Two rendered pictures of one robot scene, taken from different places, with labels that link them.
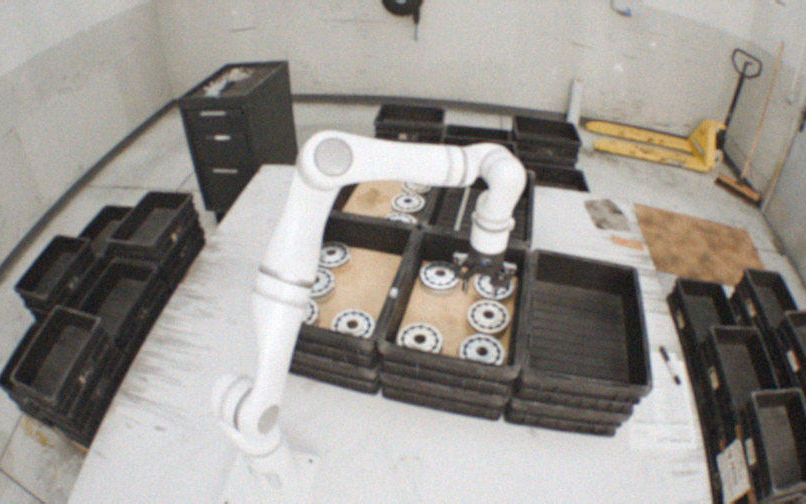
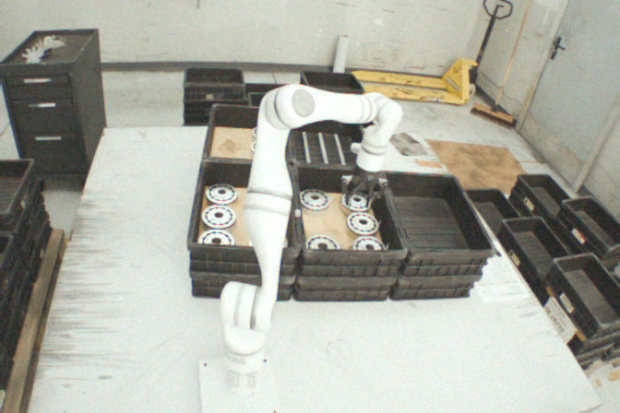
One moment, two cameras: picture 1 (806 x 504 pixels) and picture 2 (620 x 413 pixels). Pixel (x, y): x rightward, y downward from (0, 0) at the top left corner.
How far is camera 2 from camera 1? 45 cm
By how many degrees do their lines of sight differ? 21
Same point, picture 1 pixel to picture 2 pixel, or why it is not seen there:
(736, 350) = (526, 236)
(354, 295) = not seen: hidden behind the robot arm
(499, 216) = (383, 143)
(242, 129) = (67, 96)
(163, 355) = (78, 309)
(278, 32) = (64, 0)
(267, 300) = (268, 213)
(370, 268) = not seen: hidden behind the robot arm
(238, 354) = (155, 292)
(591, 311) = (428, 211)
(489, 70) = (262, 32)
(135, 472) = not seen: outside the picture
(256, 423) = (269, 314)
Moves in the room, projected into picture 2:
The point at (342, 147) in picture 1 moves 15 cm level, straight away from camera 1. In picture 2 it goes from (307, 96) to (277, 68)
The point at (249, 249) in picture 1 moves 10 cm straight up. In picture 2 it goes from (125, 203) to (122, 181)
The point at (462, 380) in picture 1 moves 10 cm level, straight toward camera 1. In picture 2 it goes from (363, 269) to (371, 297)
